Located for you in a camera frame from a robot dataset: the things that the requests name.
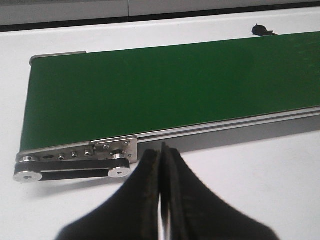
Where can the black drive belt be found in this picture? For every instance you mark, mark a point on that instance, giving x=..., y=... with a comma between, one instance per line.
x=62, y=170

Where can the silver end pulley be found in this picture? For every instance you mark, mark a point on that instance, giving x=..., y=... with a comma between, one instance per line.
x=27, y=177

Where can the black sensor with cable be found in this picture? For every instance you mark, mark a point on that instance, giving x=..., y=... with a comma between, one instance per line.
x=261, y=31

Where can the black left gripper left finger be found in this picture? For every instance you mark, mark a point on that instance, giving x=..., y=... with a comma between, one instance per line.
x=130, y=214

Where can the silver inner pulley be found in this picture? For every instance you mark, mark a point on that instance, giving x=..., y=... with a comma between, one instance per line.
x=118, y=172

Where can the aluminium conveyor side rail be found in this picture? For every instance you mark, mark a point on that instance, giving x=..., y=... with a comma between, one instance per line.
x=227, y=124

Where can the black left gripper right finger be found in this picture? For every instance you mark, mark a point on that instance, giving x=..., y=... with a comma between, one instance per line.
x=191, y=211

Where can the green conveyor belt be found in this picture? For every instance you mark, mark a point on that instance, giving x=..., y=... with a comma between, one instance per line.
x=184, y=85

